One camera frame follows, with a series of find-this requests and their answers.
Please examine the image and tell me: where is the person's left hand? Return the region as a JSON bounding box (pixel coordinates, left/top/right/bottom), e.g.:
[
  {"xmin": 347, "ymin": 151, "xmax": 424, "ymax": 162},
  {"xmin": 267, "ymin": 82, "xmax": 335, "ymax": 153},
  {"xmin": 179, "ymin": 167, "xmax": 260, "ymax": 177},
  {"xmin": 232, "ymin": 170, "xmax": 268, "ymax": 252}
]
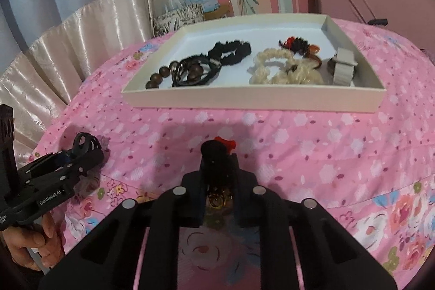
[{"xmin": 0, "ymin": 213, "xmax": 64, "ymax": 272}]

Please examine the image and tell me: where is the black hair claw clip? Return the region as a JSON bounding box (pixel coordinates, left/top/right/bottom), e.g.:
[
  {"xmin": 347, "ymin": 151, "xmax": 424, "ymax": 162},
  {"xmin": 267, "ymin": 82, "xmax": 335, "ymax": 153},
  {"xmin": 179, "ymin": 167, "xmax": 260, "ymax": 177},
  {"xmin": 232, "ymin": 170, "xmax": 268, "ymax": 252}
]
[{"xmin": 73, "ymin": 132, "xmax": 103, "ymax": 158}]

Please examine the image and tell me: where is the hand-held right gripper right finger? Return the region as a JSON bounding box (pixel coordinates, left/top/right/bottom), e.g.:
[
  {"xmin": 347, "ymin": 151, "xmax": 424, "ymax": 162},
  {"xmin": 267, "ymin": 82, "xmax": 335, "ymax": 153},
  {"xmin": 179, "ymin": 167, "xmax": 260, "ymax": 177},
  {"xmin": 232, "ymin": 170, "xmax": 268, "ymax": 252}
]
[{"xmin": 231, "ymin": 154, "xmax": 398, "ymax": 290}]

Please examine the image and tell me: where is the white band wristwatch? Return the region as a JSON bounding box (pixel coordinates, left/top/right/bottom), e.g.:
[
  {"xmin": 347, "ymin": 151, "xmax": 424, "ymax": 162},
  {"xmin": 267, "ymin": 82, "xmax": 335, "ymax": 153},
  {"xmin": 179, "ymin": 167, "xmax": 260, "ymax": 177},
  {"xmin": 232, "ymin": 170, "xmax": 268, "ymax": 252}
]
[{"xmin": 327, "ymin": 47, "xmax": 359, "ymax": 86}]

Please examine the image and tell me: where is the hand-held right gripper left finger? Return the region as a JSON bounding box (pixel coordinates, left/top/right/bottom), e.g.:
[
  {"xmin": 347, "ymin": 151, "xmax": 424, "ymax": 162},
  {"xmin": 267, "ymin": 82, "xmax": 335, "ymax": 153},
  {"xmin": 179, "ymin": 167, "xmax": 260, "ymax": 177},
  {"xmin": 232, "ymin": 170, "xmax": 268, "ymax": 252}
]
[{"xmin": 39, "ymin": 171, "xmax": 208, "ymax": 290}]

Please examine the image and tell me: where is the white shallow tray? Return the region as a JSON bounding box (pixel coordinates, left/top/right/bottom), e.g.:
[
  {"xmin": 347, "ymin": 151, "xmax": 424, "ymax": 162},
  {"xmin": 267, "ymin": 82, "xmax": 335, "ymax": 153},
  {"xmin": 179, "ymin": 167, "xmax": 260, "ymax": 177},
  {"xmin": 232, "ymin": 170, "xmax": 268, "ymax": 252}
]
[{"xmin": 121, "ymin": 14, "xmax": 386, "ymax": 113}]

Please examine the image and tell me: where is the black cord bracelet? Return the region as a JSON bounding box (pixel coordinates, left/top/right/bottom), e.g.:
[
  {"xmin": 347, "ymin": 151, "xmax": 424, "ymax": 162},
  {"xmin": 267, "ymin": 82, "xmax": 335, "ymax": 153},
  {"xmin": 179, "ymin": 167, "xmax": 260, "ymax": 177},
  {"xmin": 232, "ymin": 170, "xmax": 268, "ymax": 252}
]
[{"xmin": 171, "ymin": 55, "xmax": 222, "ymax": 88}]

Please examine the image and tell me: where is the brown wooden bead bracelet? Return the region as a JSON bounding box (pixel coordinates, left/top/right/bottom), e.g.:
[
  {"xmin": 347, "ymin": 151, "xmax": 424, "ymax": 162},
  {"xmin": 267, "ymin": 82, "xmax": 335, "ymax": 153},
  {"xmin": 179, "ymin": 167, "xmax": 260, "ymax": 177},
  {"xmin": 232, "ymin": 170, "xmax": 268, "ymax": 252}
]
[{"xmin": 145, "ymin": 62, "xmax": 205, "ymax": 90}]

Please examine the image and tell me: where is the white satin curtain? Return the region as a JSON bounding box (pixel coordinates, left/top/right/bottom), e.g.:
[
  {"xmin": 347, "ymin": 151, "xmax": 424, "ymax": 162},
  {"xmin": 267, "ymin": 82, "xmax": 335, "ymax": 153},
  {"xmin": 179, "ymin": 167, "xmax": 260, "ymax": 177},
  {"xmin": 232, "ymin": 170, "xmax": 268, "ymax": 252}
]
[{"xmin": 0, "ymin": 0, "xmax": 186, "ymax": 155}]

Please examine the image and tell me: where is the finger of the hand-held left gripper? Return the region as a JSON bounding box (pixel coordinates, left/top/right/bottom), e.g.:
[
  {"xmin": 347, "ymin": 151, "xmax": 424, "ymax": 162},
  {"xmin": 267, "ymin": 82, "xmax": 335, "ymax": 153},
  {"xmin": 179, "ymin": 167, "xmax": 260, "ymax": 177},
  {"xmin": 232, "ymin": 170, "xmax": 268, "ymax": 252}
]
[
  {"xmin": 30, "ymin": 149, "xmax": 73, "ymax": 177},
  {"xmin": 37, "ymin": 150, "xmax": 105, "ymax": 188}
]

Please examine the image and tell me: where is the pink floral bedsheet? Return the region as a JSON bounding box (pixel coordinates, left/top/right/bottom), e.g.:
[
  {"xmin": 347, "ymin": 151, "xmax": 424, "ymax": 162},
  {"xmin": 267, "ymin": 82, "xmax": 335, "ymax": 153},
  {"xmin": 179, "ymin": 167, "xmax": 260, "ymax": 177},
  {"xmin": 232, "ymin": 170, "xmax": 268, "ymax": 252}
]
[{"xmin": 34, "ymin": 18, "xmax": 435, "ymax": 290}]

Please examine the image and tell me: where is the red cord brown pendant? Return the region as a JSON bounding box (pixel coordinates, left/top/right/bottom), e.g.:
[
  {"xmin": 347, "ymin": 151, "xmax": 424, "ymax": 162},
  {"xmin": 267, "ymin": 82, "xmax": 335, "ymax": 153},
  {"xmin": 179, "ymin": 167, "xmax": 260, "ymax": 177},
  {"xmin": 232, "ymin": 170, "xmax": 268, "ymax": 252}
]
[{"xmin": 279, "ymin": 36, "xmax": 324, "ymax": 69}]

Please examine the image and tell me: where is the black scrunchie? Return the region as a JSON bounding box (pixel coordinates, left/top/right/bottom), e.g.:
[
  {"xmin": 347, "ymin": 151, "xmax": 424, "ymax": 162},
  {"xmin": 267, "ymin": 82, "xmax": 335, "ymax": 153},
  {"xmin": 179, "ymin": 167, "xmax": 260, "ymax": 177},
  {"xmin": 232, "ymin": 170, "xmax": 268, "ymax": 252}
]
[{"xmin": 207, "ymin": 40, "xmax": 252, "ymax": 67}]

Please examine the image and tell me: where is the patterned gift bag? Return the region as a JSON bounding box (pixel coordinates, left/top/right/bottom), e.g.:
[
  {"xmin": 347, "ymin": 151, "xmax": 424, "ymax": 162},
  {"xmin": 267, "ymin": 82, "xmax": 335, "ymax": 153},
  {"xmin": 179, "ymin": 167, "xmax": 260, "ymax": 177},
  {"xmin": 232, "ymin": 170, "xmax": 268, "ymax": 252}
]
[{"xmin": 152, "ymin": 0, "xmax": 205, "ymax": 38}]

